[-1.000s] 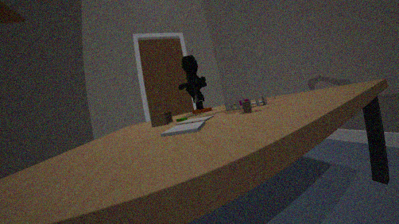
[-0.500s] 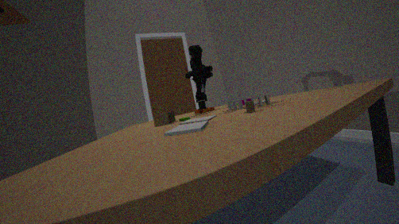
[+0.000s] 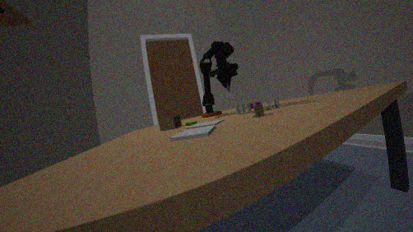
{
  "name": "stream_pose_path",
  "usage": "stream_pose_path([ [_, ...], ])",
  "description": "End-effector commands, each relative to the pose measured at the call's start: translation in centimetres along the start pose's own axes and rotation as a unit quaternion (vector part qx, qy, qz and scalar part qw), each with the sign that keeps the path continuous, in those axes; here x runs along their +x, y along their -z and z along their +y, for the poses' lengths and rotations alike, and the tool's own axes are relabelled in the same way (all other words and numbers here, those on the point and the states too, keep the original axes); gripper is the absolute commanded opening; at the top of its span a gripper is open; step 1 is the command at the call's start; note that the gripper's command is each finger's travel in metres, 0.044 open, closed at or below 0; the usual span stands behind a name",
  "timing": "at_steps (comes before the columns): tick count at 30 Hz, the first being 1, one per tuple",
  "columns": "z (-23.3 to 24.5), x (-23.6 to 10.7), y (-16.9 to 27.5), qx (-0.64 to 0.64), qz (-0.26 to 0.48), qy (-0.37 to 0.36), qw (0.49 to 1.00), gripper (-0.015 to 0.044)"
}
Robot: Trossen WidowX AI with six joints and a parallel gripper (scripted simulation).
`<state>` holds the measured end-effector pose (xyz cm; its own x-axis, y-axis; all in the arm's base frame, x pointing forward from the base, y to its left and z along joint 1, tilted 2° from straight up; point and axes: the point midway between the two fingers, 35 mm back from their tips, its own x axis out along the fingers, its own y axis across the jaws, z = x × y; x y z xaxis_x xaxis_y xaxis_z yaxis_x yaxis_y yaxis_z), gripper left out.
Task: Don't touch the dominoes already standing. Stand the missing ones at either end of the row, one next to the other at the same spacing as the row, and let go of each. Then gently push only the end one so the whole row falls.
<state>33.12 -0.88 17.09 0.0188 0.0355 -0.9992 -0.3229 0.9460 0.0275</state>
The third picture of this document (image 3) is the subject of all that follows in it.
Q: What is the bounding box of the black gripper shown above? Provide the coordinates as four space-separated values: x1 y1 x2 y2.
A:
210 60 238 88

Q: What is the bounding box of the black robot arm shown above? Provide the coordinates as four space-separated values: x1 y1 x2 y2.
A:
200 41 238 114

